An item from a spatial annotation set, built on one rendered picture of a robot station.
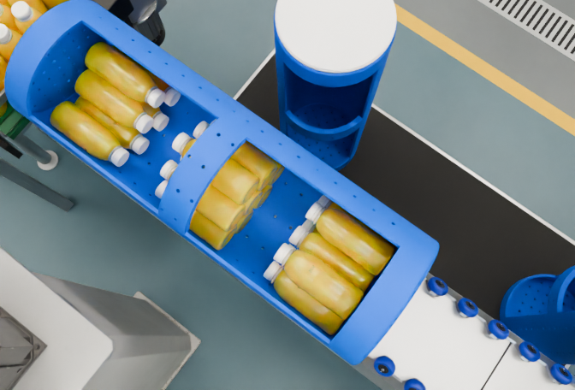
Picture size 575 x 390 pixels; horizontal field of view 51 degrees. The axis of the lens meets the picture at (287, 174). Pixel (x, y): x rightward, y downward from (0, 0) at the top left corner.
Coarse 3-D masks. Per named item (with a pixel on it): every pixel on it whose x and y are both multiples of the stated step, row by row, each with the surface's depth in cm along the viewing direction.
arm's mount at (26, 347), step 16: (0, 320) 105; (16, 320) 110; (0, 336) 97; (16, 336) 103; (32, 336) 108; (0, 352) 94; (16, 352) 100; (32, 352) 107; (0, 368) 97; (16, 368) 103; (0, 384) 101
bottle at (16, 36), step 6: (12, 30) 136; (12, 36) 136; (18, 36) 137; (6, 42) 135; (12, 42) 135; (0, 48) 136; (6, 48) 136; (12, 48) 136; (0, 54) 138; (6, 54) 137; (6, 60) 141
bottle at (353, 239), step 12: (324, 216) 118; (336, 216) 117; (348, 216) 118; (324, 228) 117; (336, 228) 116; (348, 228) 116; (360, 228) 117; (336, 240) 117; (348, 240) 116; (360, 240) 116; (372, 240) 116; (348, 252) 117; (360, 252) 116; (372, 252) 115; (384, 252) 115; (360, 264) 117; (372, 264) 115; (384, 264) 115
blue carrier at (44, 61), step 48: (48, 48) 115; (144, 48) 119; (48, 96) 134; (192, 96) 114; (240, 144) 111; (288, 144) 116; (144, 192) 129; (192, 192) 109; (288, 192) 133; (336, 192) 110; (192, 240) 116; (240, 240) 131; (288, 240) 133; (432, 240) 112; (384, 288) 103; (336, 336) 107
